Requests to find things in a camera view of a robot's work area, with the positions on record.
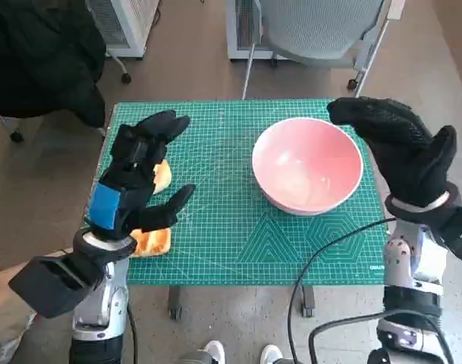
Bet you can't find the white cabinet with vent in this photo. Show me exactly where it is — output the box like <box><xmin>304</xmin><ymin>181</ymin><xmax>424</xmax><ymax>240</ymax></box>
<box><xmin>225</xmin><ymin>0</ymin><xmax>288</xmax><ymax>61</ymax></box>

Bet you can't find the long black camera cable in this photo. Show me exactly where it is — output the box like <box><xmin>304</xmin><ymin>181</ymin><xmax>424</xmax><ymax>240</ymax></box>
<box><xmin>287</xmin><ymin>218</ymin><xmax>397</xmax><ymax>364</ymax></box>

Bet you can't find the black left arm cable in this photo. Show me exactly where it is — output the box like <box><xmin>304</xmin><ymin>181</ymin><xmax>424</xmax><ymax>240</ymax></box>
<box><xmin>126</xmin><ymin>303</ymin><xmax>139</xmax><ymax>364</ymax></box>

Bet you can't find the rectangular toy bread loaf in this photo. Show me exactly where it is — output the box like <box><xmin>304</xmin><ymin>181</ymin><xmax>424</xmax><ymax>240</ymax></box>
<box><xmin>128</xmin><ymin>226</ymin><xmax>172</xmax><ymax>259</ymax></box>

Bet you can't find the person in beige trousers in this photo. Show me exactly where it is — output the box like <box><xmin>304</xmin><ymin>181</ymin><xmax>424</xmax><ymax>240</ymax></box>
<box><xmin>0</xmin><ymin>271</ymin><xmax>38</xmax><ymax>353</ymax></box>

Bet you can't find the grey swivel chair base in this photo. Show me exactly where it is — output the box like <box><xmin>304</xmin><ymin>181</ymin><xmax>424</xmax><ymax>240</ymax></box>
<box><xmin>0</xmin><ymin>51</ymin><xmax>133</xmax><ymax>143</ymax></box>

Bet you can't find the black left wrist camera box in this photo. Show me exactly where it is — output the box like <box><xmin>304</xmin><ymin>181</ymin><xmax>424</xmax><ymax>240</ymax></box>
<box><xmin>8</xmin><ymin>252</ymin><xmax>110</xmax><ymax>319</ymax></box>

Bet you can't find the white appliance with grille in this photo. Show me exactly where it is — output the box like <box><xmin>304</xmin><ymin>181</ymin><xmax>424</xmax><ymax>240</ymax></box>
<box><xmin>85</xmin><ymin>0</ymin><xmax>160</xmax><ymax>60</ymax></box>

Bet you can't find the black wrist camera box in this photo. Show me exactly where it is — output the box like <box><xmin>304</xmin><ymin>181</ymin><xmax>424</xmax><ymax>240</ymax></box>
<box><xmin>420</xmin><ymin>206</ymin><xmax>462</xmax><ymax>266</ymax></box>
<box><xmin>8</xmin><ymin>252</ymin><xmax>110</xmax><ymax>319</ymax></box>

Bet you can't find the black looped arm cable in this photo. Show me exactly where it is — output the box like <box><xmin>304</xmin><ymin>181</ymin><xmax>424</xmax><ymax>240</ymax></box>
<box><xmin>308</xmin><ymin>309</ymin><xmax>455</xmax><ymax>364</ymax></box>

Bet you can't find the green cutting mat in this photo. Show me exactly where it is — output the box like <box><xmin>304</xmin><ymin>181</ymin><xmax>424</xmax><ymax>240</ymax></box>
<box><xmin>103</xmin><ymin>99</ymin><xmax>391</xmax><ymax>286</ymax></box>

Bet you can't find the grey trouser leg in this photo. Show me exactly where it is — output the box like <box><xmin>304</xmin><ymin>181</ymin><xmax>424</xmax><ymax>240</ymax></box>
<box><xmin>179</xmin><ymin>350</ymin><xmax>212</xmax><ymax>364</ymax></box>

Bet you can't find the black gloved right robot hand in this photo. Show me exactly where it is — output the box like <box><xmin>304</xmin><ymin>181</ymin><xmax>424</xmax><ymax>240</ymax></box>
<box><xmin>326</xmin><ymin>96</ymin><xmax>458</xmax><ymax>208</ymax></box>

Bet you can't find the round toy bread bun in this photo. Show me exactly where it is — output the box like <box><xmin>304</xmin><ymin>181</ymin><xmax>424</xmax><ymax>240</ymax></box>
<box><xmin>151</xmin><ymin>158</ymin><xmax>174</xmax><ymax>195</ymax></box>

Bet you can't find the white shoe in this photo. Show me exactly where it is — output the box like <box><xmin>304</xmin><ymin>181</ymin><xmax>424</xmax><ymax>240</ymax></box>
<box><xmin>203</xmin><ymin>340</ymin><xmax>226</xmax><ymax>364</ymax></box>
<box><xmin>260</xmin><ymin>344</ymin><xmax>284</xmax><ymax>364</ymax></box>

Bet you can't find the black table foot with caster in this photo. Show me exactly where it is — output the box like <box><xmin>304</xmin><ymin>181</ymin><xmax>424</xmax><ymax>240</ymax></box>
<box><xmin>168</xmin><ymin>286</ymin><xmax>183</xmax><ymax>319</ymax></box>
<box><xmin>301</xmin><ymin>286</ymin><xmax>316</xmax><ymax>318</ymax></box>

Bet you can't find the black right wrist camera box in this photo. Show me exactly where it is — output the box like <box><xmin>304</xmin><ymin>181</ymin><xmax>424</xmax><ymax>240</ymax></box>
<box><xmin>420</xmin><ymin>206</ymin><xmax>462</xmax><ymax>266</ymax></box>

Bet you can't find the grey mesh office chair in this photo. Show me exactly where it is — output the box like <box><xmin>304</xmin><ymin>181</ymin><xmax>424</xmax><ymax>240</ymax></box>
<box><xmin>241</xmin><ymin>0</ymin><xmax>406</xmax><ymax>102</ymax></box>

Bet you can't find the pink bowl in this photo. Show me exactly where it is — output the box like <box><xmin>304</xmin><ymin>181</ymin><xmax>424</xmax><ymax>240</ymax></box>
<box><xmin>251</xmin><ymin>117</ymin><xmax>364</xmax><ymax>217</ymax></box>

